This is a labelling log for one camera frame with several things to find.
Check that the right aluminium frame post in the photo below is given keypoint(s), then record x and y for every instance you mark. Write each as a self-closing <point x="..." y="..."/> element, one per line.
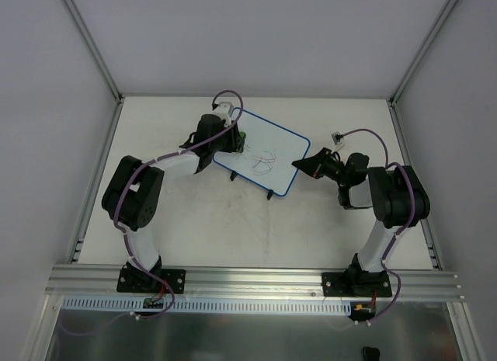
<point x="424" y="48"/>

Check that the left aluminium frame post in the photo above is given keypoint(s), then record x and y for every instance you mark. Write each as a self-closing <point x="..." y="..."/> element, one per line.
<point x="90" y="44"/>

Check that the aluminium front rail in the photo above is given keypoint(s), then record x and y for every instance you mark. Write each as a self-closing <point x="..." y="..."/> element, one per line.
<point x="252" y="283"/>

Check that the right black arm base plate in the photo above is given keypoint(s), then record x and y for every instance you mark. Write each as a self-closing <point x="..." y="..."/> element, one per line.
<point x="365" y="284"/>

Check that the blue framed whiteboard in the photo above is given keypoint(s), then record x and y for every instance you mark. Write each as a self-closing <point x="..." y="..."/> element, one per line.
<point x="268" y="153"/>

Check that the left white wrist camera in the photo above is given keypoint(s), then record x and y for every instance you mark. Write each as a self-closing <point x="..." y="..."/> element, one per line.
<point x="224" y="111"/>

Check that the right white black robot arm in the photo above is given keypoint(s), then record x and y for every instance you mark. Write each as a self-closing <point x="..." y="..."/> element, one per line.
<point x="394" y="193"/>

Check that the small black object on floor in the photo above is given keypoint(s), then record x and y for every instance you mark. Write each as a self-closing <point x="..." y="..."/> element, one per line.
<point x="371" y="354"/>

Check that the white slotted cable duct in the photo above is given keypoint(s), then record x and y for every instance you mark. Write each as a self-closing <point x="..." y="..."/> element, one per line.
<point x="209" y="305"/>

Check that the aluminium frame post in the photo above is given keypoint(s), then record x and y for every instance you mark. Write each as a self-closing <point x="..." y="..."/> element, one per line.
<point x="424" y="48"/>
<point x="90" y="44"/>

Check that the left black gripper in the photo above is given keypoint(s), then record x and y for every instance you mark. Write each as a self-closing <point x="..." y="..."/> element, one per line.
<point x="233" y="139"/>

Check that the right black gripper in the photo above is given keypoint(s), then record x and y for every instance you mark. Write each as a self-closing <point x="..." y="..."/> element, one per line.
<point x="321" y="164"/>

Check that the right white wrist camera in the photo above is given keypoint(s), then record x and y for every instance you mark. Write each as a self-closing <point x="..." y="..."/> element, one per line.
<point x="338" y="141"/>

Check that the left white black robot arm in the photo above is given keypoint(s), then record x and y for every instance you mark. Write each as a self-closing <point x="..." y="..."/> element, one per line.
<point x="132" y="196"/>

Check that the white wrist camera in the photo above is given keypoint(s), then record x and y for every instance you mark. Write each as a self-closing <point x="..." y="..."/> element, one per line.
<point x="224" y="111"/>
<point x="338" y="141"/>

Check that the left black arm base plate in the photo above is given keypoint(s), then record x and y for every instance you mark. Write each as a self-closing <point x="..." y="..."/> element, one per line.
<point x="133" y="280"/>

